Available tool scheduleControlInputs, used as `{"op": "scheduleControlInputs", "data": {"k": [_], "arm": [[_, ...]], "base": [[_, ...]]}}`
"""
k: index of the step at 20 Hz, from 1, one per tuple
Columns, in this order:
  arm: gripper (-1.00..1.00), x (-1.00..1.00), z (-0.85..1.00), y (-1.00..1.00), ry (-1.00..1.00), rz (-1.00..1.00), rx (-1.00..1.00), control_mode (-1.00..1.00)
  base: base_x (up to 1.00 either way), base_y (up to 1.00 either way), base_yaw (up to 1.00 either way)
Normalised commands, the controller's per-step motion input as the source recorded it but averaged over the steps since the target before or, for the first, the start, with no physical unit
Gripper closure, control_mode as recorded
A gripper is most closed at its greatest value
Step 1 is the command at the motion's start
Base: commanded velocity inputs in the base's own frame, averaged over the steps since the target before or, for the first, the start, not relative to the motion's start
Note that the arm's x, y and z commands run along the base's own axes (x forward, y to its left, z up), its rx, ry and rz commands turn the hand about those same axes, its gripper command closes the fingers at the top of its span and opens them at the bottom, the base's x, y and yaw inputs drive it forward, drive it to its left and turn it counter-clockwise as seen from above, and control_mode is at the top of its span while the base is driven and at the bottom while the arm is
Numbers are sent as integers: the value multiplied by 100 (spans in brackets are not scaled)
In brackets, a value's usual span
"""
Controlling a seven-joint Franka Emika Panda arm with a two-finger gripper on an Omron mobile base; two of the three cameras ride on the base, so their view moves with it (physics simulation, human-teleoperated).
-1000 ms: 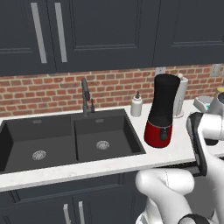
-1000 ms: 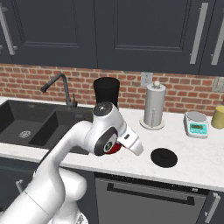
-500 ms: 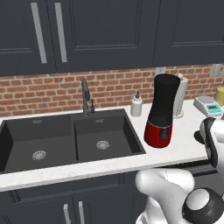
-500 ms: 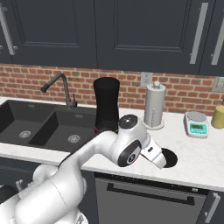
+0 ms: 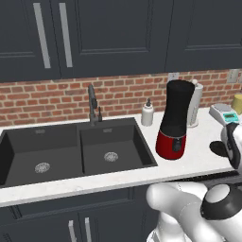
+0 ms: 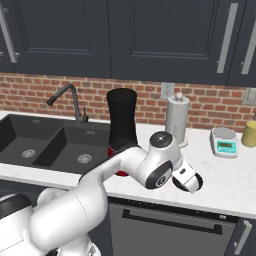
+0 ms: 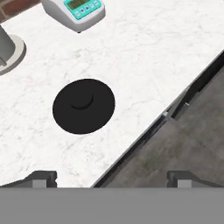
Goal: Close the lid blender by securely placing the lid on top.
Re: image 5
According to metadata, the red and black blender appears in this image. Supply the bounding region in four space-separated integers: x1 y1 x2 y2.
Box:
155 79 196 161

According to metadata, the white soap dispenser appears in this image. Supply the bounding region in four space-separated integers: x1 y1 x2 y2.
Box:
140 97 155 128

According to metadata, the black sink tap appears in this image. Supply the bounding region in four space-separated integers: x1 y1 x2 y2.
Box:
87 83 104 127

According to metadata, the black double sink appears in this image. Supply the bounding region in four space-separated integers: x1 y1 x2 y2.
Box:
0 116 159 189

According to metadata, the white paper towel roll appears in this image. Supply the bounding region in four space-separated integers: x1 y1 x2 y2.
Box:
186 78 204 129

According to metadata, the dark panel under sink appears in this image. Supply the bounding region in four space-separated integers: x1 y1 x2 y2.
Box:
10 187 135 220

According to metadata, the dark base cupboard door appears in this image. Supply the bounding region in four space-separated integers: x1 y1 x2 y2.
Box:
77 199 160 242
0 211 80 242

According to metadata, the grey kitchen scale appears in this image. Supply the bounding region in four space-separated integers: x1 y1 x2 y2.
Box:
208 102 241 128

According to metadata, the yellow jar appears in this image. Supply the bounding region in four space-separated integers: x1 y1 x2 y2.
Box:
232 92 242 115

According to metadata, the white wall socket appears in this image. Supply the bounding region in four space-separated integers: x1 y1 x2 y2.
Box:
166 72 181 84
227 68 241 84

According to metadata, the dark wall cupboard door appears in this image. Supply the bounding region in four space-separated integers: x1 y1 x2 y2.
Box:
164 0 242 74
50 0 168 80
0 0 62 84

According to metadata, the grey base cupboard handle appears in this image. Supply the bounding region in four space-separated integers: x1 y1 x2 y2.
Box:
83 216 94 242
67 219 78 242

